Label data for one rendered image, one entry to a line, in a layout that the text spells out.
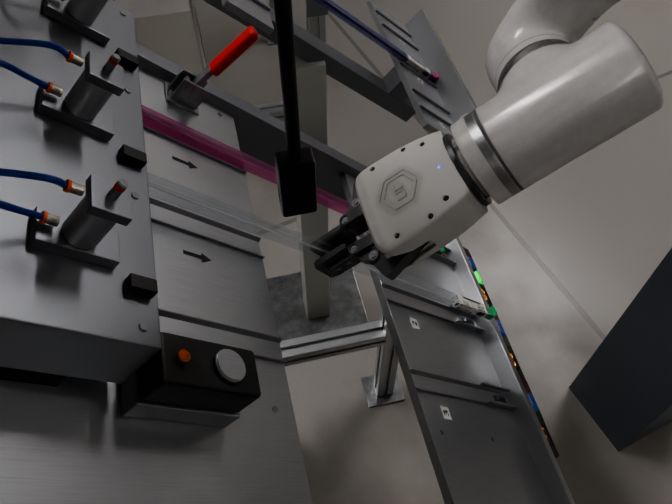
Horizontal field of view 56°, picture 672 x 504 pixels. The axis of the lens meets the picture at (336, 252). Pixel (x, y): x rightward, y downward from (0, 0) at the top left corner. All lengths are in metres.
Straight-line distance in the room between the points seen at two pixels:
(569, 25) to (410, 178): 0.19
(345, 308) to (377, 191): 1.11
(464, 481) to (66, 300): 0.43
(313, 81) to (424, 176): 0.53
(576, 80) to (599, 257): 1.41
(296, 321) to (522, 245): 0.69
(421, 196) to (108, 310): 0.30
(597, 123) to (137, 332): 0.38
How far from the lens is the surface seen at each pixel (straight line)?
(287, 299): 1.70
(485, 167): 0.55
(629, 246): 1.99
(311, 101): 1.09
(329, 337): 1.29
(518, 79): 0.57
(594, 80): 0.55
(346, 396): 1.58
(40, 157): 0.43
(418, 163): 0.58
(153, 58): 0.69
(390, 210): 0.58
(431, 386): 0.69
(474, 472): 0.69
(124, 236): 0.42
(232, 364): 0.43
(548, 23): 0.62
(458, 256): 0.91
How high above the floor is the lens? 1.46
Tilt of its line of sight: 54 degrees down
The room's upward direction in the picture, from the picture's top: straight up
